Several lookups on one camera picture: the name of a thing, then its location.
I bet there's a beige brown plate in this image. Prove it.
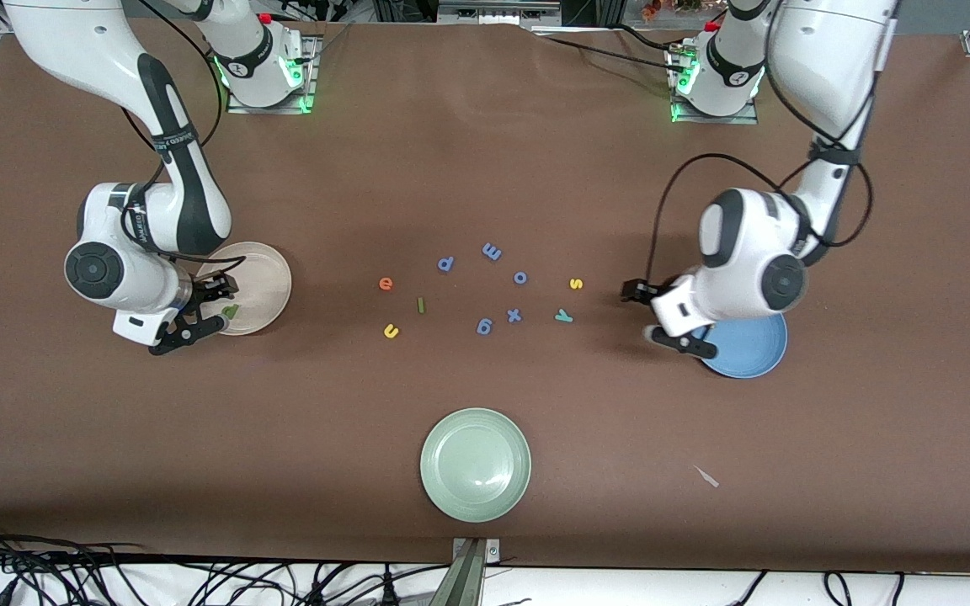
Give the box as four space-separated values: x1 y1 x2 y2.
199 242 293 337

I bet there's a blue plate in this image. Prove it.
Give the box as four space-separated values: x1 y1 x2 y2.
696 311 788 379

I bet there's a brown table cover sheet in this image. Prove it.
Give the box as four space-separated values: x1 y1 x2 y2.
0 15 970 575

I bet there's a pale green plate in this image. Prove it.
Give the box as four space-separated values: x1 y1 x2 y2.
419 407 532 524

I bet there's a small orange object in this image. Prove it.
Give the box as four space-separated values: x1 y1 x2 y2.
643 0 705 19

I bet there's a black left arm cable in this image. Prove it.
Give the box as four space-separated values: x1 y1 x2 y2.
647 0 875 287

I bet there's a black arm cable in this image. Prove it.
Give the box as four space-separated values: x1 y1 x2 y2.
647 0 875 287
119 0 248 291

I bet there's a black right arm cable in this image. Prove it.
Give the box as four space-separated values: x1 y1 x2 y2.
119 0 248 291

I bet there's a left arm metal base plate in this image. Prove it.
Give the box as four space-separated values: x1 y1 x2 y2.
669 46 760 125

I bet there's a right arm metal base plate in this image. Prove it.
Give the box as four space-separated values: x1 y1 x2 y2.
226 34 319 115

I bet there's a black base cable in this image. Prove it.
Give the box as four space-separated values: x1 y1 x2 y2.
536 30 684 73

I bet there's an aluminium frame bar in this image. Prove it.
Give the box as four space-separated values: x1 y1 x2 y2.
437 0 563 26

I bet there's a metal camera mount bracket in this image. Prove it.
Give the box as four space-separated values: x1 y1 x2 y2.
429 537 503 606

